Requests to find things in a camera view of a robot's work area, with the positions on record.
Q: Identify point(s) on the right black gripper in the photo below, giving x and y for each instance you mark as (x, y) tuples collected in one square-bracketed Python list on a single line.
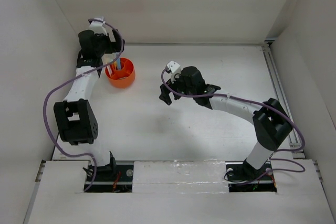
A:
[(172, 86)]

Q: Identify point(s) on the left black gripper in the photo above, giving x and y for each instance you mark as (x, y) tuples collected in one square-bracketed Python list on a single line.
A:
[(115, 46)]

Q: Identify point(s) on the pale yellow pen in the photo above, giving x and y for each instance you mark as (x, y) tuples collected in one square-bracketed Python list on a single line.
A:
[(108, 58)]

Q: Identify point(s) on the pink pen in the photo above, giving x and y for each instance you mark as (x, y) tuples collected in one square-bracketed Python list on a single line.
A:
[(109, 71)]

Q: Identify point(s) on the blue pen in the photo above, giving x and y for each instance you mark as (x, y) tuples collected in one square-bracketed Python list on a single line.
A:
[(118, 62)]

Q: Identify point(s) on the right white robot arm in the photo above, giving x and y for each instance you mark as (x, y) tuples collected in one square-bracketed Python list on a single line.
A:
[(269, 119)]

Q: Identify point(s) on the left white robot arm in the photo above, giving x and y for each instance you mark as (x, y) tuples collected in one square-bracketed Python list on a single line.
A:
[(77, 124)]

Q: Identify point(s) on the orange round divided container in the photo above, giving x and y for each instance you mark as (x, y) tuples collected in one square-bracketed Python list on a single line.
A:
[(127, 70)]

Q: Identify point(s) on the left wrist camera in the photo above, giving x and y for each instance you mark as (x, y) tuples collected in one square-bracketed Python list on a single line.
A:
[(97, 25)]

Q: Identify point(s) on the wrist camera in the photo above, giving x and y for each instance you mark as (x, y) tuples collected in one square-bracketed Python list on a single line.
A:
[(97, 25), (174, 69)]

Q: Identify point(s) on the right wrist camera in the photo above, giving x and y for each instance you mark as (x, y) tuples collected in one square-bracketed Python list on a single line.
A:
[(174, 69)]

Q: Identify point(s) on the aluminium rail frame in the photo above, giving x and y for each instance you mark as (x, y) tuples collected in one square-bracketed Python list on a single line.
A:
[(293, 140)]

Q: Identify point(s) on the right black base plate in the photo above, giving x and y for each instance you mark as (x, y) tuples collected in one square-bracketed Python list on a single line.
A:
[(239, 181)]

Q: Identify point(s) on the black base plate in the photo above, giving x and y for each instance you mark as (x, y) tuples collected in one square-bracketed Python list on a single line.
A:
[(239, 181), (110, 180)]

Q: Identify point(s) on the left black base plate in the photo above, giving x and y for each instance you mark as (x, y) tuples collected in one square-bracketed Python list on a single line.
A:
[(110, 180)]

